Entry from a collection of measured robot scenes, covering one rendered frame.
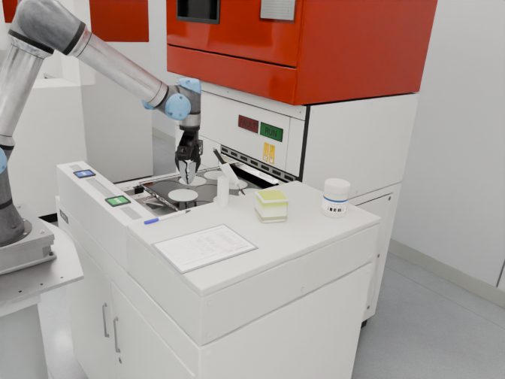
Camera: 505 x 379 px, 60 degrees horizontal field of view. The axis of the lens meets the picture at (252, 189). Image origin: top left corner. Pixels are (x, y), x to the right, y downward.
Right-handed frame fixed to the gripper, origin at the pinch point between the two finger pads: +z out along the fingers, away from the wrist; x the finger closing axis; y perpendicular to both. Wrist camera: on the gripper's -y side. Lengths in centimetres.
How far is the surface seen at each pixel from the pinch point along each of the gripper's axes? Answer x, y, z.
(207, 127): 2.7, 38.1, -10.4
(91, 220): 21.6, -28.5, 4.7
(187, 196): -2.5, -8.3, 2.0
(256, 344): -34, -55, 18
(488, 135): -137, 113, -2
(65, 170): 38.8, -12.3, -4.0
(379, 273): -82, 52, 58
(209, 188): -7.6, 1.4, 2.1
